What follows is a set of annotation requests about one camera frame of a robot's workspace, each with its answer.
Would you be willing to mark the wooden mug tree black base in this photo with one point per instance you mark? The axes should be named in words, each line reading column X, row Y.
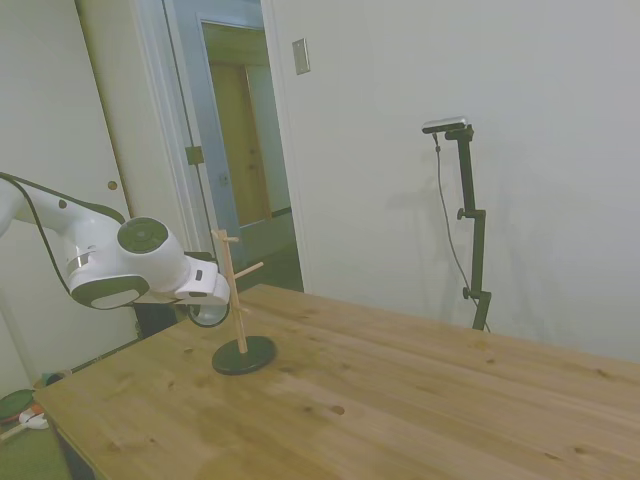
column 250, row 357

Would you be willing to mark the metal door latch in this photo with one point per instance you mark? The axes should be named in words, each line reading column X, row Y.
column 223, row 179

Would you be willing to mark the light wooden stick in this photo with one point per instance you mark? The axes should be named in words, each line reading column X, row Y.
column 11, row 433

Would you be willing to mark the white door frame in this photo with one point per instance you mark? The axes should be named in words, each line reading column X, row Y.
column 287, row 175

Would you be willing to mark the grey blue open door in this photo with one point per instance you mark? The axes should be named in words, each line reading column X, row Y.
column 210, row 150

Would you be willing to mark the metal light switch plate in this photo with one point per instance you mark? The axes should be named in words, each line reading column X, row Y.
column 301, row 56

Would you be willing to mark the white and orange object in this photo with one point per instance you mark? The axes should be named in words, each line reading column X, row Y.
column 36, row 421

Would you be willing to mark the round door pull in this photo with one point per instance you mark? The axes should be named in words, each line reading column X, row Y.
column 112, row 185

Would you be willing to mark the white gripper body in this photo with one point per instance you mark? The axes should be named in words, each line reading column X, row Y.
column 210, row 297

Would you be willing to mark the brown wooden door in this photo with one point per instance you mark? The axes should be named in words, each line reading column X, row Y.
column 235, row 150

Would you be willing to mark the white closet door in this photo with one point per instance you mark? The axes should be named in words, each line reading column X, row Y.
column 50, row 100

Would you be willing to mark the long dark rod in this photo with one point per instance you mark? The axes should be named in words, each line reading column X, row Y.
column 100, row 357

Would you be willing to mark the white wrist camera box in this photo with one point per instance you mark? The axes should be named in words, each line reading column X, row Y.
column 200, row 280

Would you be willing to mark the green round disc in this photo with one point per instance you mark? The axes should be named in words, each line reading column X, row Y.
column 15, row 402

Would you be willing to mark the enamel mug with black rim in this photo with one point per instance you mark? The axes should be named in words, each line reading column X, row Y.
column 210, row 314

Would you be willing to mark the brass door hinge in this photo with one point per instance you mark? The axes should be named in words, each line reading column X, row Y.
column 193, row 155

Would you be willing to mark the black camera stand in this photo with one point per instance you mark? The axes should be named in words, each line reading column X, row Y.
column 440, row 175
column 479, row 250

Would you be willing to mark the teal and tan item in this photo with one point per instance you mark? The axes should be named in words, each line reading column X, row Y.
column 47, row 380

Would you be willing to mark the grey exterior camera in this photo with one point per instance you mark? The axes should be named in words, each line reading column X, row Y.
column 446, row 125

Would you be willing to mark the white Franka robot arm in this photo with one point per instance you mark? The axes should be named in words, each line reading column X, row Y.
column 100, row 235

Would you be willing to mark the black bin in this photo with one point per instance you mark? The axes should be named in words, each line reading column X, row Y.
column 155, row 321

